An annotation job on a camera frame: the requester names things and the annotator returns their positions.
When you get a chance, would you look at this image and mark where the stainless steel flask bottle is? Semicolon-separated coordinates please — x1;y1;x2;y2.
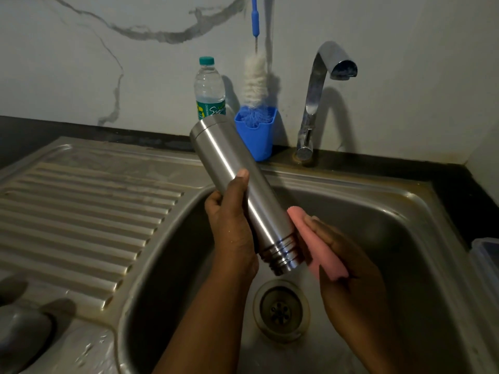
189;114;305;277

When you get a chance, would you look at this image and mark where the person's right forearm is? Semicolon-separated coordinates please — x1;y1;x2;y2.
343;325;408;374

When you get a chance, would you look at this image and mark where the person's left hand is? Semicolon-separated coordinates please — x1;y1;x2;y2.
204;168;260;282

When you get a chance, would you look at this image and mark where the blue handled bottle brush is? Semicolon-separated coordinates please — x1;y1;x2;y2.
239;0;274;128

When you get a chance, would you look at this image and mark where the person's right hand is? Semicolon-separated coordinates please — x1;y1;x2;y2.
303;215;391;340

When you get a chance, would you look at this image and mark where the pink cleaning sponge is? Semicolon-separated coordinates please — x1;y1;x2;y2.
287;206;350;281

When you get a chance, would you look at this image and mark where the stainless steel sink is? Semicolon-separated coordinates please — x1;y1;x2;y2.
0;136;499;374

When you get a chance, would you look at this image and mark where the clear plastic water bottle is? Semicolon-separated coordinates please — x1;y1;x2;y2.
194;56;227;120

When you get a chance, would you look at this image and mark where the blue plastic holder cup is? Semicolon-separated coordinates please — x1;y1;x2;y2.
234;106;278;162

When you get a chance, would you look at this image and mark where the person's left forearm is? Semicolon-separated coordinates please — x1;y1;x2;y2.
152;270;258;374

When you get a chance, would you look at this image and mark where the chrome sink faucet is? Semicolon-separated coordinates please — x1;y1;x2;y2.
295;41;358;162

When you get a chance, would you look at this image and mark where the round metal sink drain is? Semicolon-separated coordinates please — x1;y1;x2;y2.
253;279;311;343

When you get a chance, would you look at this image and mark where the grey rounded object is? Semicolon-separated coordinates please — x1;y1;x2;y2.
0;273;54;374

